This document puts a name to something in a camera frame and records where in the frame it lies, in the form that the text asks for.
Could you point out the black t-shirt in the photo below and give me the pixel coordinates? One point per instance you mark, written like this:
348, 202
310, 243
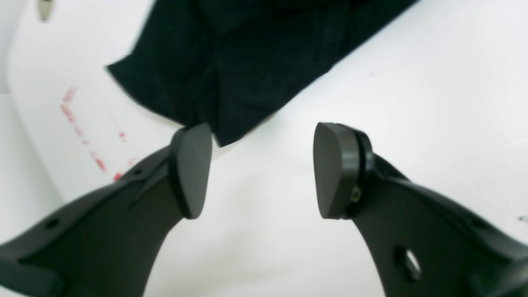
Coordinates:
233, 63

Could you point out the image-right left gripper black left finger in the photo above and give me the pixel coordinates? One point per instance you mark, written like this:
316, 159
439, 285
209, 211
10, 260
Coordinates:
104, 244

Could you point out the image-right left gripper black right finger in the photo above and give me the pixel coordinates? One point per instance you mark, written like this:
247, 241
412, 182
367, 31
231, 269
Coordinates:
423, 243

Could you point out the red tape rectangle marking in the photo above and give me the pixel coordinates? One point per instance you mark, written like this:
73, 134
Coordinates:
100, 132

